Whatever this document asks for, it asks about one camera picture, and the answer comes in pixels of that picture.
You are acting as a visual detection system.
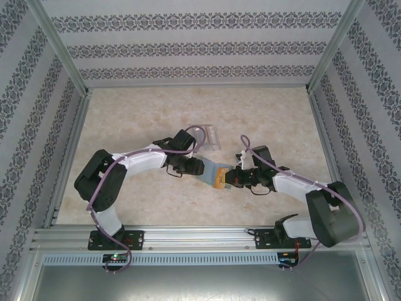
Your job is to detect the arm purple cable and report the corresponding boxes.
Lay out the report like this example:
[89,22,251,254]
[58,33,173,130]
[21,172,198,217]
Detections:
[84,124,209,274]
[239,134,367,272]

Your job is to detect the aluminium side rail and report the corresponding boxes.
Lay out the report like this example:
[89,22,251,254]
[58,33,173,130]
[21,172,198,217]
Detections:
[43,89,93,228]
[308,89,357,226]

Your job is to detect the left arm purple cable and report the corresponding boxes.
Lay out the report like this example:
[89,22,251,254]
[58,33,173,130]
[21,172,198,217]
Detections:
[84,124,209,274]

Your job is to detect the grey metal panel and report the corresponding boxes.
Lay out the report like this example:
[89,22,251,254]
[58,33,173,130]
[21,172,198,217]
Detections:
[29,265,388,301]

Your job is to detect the aluminium frame post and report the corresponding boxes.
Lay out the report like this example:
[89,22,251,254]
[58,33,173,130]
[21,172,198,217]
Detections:
[305,0,367,95]
[24,0,93,97]

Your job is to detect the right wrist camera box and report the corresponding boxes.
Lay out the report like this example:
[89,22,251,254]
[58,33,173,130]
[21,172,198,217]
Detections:
[234,150,252,169]

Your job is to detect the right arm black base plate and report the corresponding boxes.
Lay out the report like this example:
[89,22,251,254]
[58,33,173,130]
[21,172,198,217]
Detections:
[254,228,313,250]

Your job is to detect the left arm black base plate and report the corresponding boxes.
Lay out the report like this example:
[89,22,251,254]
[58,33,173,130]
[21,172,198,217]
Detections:
[87,230,145,251]

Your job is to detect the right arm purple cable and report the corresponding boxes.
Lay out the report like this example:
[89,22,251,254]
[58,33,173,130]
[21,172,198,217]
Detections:
[239,134,367,272]

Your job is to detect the green card holder wallet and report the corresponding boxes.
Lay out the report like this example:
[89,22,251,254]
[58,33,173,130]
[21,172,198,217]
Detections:
[200,158,234,191]

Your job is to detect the clear acrylic card stand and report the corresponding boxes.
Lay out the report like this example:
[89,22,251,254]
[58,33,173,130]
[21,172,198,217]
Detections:
[189,124,222,152]

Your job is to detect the aluminium mounting rail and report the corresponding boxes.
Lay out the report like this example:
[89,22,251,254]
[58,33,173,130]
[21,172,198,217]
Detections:
[31,227,367,251]

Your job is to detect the grey slotted cable duct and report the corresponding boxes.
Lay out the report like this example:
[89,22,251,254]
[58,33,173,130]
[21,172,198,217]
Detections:
[42,252,279,266]

